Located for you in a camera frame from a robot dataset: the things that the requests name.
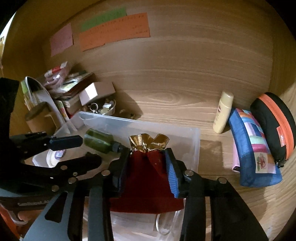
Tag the white lidded yogurt cup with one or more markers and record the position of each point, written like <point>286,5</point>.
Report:
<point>49,158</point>

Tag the blue patchwork zipper pouch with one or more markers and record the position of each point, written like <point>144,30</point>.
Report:
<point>257,166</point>

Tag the small white cardboard box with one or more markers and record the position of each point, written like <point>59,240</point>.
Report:
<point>96,90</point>

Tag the stack of booklets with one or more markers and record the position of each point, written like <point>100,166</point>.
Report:
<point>64,87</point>

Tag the dark green glass bottle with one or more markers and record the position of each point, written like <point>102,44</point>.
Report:
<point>102,142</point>

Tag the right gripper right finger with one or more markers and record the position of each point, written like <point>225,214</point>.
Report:
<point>188,185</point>

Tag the clear plastic storage bin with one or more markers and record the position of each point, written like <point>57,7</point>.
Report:
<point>185,144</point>

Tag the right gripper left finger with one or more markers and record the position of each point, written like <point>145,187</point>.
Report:
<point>105,186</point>

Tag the cream lotion bottle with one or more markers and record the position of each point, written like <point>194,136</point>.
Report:
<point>223,111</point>

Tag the orange sleeve forearm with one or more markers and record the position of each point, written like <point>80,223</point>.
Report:
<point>9,222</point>

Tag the small bowl of trinkets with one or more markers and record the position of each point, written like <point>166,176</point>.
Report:
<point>104,108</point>

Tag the green sticky note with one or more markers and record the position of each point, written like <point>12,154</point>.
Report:
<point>105,17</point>

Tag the pink sticky note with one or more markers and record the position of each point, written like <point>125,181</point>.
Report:
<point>61,40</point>

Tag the red velvet gold pouch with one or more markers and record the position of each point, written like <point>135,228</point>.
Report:
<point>145,188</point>

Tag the black orange round case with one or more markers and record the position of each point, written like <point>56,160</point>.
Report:
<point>278,125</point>

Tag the white paper sheets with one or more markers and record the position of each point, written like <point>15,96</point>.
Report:
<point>34,93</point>

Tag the orange sticky note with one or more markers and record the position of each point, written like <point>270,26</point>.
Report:
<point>127,27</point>

